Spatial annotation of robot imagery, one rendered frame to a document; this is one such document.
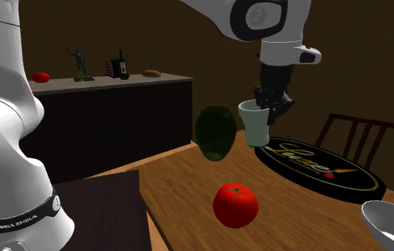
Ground black oval tray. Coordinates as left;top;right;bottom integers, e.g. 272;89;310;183
253;136;388;205

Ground wooden table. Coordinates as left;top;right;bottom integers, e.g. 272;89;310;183
84;130;394;251

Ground red tomato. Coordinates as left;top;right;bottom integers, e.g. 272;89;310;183
212;183;259;230

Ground dark sideboard with ornaments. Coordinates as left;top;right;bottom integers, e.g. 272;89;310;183
19;46;195;185

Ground white cup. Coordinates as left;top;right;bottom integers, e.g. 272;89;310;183
237;99;271;148

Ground silver bowl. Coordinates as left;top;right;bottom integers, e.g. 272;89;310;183
360;200;394;251

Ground dark robot stand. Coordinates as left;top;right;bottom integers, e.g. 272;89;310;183
51;169;153;251

